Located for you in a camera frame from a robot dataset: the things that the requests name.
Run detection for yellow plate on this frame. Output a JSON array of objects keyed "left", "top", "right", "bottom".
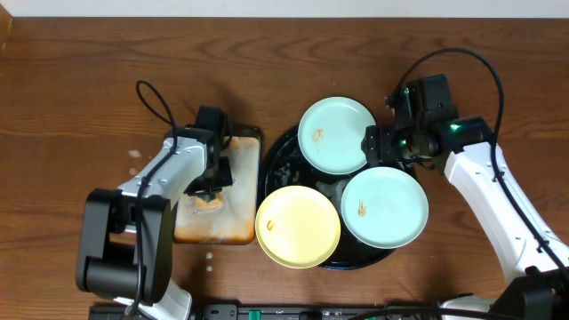
[{"left": 255, "top": 186, "right": 341, "bottom": 269}]

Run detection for rectangular soapy black tray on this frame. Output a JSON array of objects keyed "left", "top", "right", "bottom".
[{"left": 173, "top": 124, "right": 261, "bottom": 244}]

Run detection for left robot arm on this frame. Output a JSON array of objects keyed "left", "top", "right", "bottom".
[{"left": 76, "top": 107, "right": 232, "bottom": 319}]

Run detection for mint plate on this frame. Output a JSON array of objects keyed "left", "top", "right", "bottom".
[
  {"left": 341, "top": 167, "right": 429, "bottom": 249},
  {"left": 297, "top": 97, "right": 376, "bottom": 175}
]

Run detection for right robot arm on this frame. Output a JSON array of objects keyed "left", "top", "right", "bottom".
[{"left": 362, "top": 75, "right": 568, "bottom": 319}]

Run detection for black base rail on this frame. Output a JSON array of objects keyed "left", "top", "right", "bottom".
[{"left": 88, "top": 304, "right": 441, "bottom": 320}]

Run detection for green and yellow sponge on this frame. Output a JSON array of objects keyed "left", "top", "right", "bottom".
[{"left": 195, "top": 193, "right": 223, "bottom": 210}]

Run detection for round black tray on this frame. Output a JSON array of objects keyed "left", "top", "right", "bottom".
[{"left": 257, "top": 126, "right": 393, "bottom": 270}]

